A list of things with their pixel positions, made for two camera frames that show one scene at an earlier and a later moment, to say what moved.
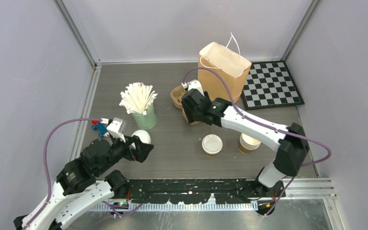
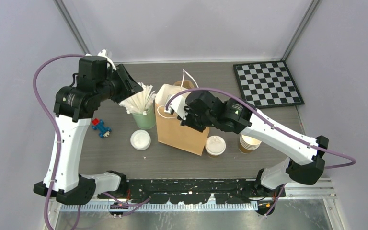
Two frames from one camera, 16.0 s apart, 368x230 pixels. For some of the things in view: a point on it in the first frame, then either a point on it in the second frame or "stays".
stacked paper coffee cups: (247, 143) stays
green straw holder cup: (147, 121) stays
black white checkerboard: (270, 84) stays
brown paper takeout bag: (234, 68) → (170, 131)
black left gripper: (142, 150) → (130, 87)
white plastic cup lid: (212, 144) stays
